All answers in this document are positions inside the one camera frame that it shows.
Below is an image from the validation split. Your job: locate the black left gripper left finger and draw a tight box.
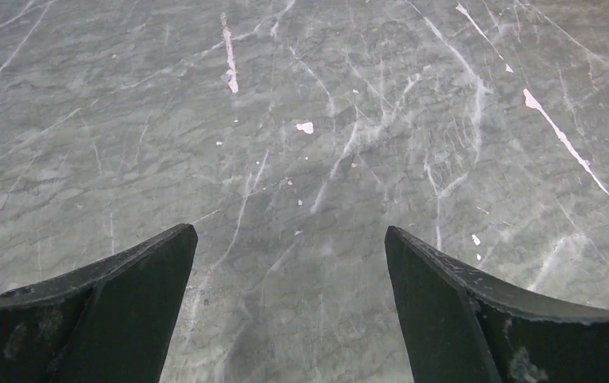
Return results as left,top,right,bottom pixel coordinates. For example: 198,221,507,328
0,223,198,382

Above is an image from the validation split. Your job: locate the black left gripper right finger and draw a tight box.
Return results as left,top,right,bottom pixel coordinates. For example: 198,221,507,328
385,226,609,382

